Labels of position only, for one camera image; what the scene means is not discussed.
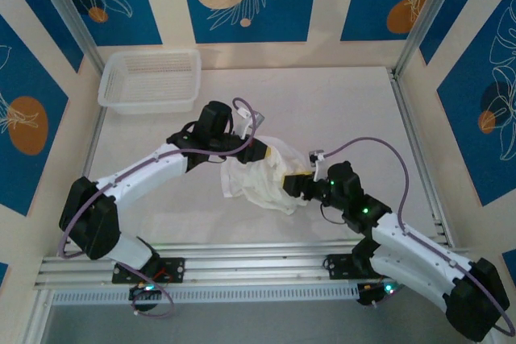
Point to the white t-shirt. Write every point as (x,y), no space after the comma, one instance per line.
(258,183)

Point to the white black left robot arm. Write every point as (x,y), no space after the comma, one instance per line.
(141,176)

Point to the white plastic perforated basket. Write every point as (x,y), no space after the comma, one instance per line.
(149,78)

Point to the right controller board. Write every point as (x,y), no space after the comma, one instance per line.
(379,291)

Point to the controller board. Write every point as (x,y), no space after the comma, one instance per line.
(145,293)
(379,291)

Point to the left controller board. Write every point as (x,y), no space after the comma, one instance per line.
(145,293)

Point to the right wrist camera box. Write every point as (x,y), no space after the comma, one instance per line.
(315,157)

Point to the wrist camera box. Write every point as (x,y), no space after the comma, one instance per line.
(248,122)
(315,157)

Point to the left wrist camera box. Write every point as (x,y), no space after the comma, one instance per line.
(248,122)

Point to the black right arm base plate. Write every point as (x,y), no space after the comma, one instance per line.
(340,265)

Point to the aluminium side rail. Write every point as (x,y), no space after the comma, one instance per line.
(415,138)

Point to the aluminium front rail frame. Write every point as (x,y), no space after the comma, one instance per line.
(262,263)

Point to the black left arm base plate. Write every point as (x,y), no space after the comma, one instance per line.
(177,269)

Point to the aluminium corner post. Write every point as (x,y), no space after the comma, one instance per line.
(423,13)
(66,9)

